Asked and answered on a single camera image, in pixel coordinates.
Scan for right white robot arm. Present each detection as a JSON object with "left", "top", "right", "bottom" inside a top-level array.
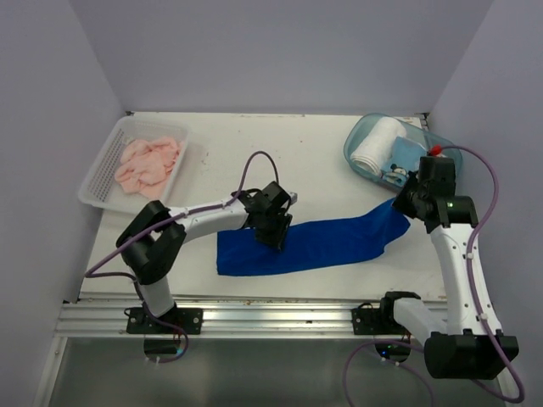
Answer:
[{"left": 378, "top": 155, "right": 518, "bottom": 380}]

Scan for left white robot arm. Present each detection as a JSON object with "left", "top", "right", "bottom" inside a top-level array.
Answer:
[{"left": 116, "top": 181, "right": 298, "bottom": 333}]

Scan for light blue cartoon towel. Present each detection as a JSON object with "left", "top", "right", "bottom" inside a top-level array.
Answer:
[{"left": 381, "top": 137, "right": 426, "bottom": 187}]

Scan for teal transparent plastic tub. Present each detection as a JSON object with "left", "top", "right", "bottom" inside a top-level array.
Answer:
[{"left": 344, "top": 114, "right": 451, "bottom": 192}]

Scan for white rolled towel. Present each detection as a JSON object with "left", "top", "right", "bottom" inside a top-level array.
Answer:
[{"left": 349, "top": 117, "right": 406, "bottom": 177}]

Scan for pink towel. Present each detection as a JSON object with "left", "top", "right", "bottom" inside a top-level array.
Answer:
[{"left": 115, "top": 137, "right": 183, "bottom": 200}]

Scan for white plastic basket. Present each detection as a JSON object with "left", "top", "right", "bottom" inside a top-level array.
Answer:
[{"left": 78, "top": 115, "right": 189, "bottom": 214}]

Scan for aluminium rail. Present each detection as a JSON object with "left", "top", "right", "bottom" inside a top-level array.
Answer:
[{"left": 54, "top": 292, "right": 451, "bottom": 340}]

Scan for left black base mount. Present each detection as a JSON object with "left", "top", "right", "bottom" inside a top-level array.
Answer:
[{"left": 124, "top": 307, "right": 203, "bottom": 335}]

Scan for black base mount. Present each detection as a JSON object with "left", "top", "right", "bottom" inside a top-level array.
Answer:
[
  {"left": 350, "top": 303, "right": 406, "bottom": 336},
  {"left": 124, "top": 307, "right": 203, "bottom": 335}
]

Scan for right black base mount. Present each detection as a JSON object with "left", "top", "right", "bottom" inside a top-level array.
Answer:
[{"left": 350, "top": 303, "right": 406, "bottom": 336}]

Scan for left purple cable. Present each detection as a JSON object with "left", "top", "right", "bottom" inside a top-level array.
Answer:
[{"left": 84, "top": 151, "right": 280, "bottom": 364}]

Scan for purple cable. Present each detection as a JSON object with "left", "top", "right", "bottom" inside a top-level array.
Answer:
[
  {"left": 342, "top": 143, "right": 526, "bottom": 407},
  {"left": 84, "top": 151, "right": 280, "bottom": 364}
]

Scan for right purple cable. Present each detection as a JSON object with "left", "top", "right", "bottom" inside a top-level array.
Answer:
[{"left": 342, "top": 143, "right": 526, "bottom": 407}]

